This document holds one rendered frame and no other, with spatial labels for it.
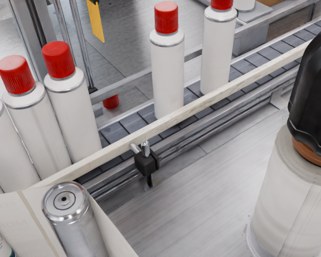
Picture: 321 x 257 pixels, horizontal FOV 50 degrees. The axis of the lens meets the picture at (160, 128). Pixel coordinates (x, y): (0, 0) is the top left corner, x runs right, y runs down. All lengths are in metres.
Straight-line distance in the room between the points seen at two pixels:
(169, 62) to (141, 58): 0.33
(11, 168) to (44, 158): 0.04
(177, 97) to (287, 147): 0.27
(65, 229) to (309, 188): 0.21
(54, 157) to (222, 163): 0.25
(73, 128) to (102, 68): 0.37
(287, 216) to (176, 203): 0.18
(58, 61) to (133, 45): 0.49
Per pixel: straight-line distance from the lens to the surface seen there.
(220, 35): 0.57
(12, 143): 0.47
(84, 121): 0.48
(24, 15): 0.55
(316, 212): 0.35
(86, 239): 0.32
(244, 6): 0.84
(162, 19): 0.49
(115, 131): 0.60
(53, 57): 0.43
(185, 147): 0.62
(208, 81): 0.63
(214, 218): 0.49
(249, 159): 0.56
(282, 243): 0.41
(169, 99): 0.56
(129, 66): 0.83
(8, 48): 0.98
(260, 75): 0.68
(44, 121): 0.46
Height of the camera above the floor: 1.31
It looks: 46 degrees down
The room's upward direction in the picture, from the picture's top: 3 degrees counter-clockwise
